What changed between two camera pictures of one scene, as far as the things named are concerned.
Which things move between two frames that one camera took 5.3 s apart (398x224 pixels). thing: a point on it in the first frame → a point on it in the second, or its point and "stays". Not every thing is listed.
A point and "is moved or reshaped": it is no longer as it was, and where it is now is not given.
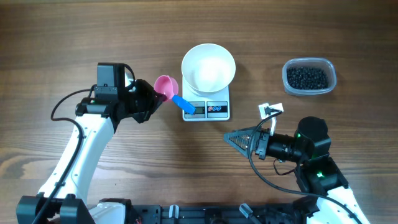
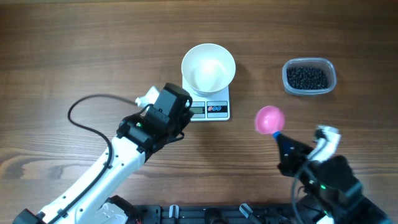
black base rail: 250,213 stays
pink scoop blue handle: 169,86 is moved or reshaped
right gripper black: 260,142 → 289,159
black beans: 300,78 stays
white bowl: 208,69 stays
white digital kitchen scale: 209,107 stays
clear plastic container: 309,76 stays
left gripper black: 153,99 → 185,115
